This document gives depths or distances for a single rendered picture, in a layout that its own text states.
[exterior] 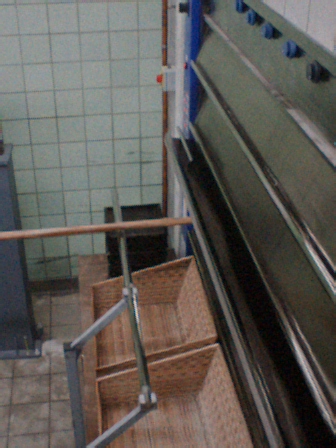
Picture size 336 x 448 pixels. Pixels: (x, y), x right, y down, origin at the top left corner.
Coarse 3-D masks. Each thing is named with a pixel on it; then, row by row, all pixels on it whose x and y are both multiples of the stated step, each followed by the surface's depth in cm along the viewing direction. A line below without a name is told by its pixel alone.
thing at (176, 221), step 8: (88, 224) 236; (96, 224) 235; (104, 224) 236; (112, 224) 236; (120, 224) 236; (128, 224) 236; (136, 224) 237; (144, 224) 237; (152, 224) 237; (160, 224) 238; (168, 224) 238; (176, 224) 239; (8, 232) 231; (16, 232) 231; (24, 232) 232; (32, 232) 232; (40, 232) 232; (48, 232) 232; (56, 232) 233; (64, 232) 233; (72, 232) 234; (80, 232) 235; (88, 232) 235; (0, 240) 231
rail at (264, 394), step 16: (176, 160) 231; (192, 192) 210; (192, 208) 202; (208, 240) 185; (208, 256) 180; (224, 288) 164; (240, 320) 153; (240, 336) 148; (256, 368) 139; (256, 384) 136; (272, 400) 131; (272, 416) 127; (272, 432) 125
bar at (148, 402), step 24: (120, 216) 248; (120, 240) 232; (120, 312) 209; (72, 360) 216; (144, 360) 178; (72, 384) 222; (144, 384) 170; (72, 408) 228; (144, 408) 165; (120, 432) 170
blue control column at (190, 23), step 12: (192, 0) 236; (192, 12) 238; (192, 24) 241; (192, 36) 243; (192, 48) 246; (192, 72) 251; (192, 84) 253; (192, 96) 256; (192, 108) 259; (192, 120) 262; (192, 252) 296
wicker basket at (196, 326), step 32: (192, 256) 280; (96, 288) 283; (160, 288) 288; (192, 288) 272; (96, 320) 283; (160, 320) 283; (192, 320) 265; (96, 352) 245; (128, 352) 264; (160, 352) 235
